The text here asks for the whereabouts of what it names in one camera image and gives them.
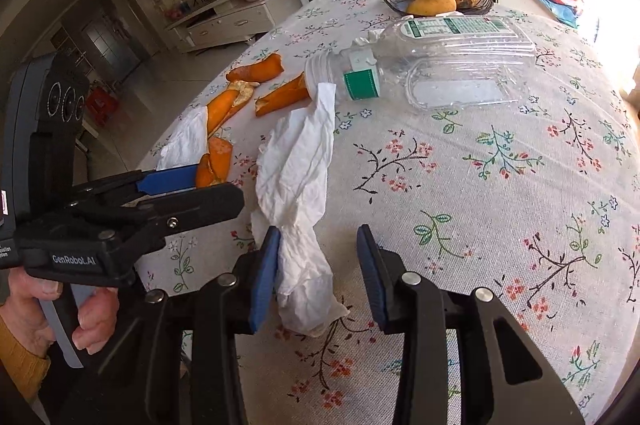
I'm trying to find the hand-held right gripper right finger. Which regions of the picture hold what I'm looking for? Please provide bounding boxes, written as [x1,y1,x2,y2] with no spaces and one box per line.
[356,225,586,425]

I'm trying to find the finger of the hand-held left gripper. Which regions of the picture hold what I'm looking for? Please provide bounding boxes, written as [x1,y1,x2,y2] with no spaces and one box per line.
[75,163,201,202]
[64,182,246,237]

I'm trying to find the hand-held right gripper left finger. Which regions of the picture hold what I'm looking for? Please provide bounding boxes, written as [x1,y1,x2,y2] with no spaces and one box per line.
[62,226,282,425]

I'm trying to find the short orange peel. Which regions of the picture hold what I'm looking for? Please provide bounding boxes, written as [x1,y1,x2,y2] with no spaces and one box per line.
[195,137,234,188]

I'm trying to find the long white tissue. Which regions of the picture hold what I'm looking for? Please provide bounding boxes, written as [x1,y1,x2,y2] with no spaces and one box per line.
[251,82,351,339]

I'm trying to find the person's left forearm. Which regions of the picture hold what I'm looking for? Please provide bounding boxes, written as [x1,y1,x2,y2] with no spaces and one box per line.
[0,315,52,401]

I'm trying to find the person's left hand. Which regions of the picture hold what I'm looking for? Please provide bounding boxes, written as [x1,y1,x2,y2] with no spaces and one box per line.
[0,277,121,352]

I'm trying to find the red plastic stool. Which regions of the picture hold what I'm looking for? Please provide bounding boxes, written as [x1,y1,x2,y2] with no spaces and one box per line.
[85,87,121,116]

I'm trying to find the folded orange peel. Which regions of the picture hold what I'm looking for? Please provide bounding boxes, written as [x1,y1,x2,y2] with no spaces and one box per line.
[205,80,261,138]

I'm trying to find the floral tablecloth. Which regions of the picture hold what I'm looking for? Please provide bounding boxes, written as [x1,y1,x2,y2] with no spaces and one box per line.
[135,0,640,425]

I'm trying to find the white television cabinet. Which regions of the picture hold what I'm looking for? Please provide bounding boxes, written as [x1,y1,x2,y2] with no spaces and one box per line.
[166,0,302,54]

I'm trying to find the clear plastic bottle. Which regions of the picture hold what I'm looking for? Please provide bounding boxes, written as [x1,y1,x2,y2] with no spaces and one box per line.
[305,16,539,112]

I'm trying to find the small white tissue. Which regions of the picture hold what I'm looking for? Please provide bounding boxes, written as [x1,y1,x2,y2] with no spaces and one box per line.
[352,30,386,48]

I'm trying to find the yellow mango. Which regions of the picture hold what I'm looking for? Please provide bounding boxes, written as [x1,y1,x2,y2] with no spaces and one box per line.
[406,0,458,16]

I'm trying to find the dark fruit bowl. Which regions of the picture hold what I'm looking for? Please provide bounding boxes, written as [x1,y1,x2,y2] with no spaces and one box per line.
[383,0,495,17]

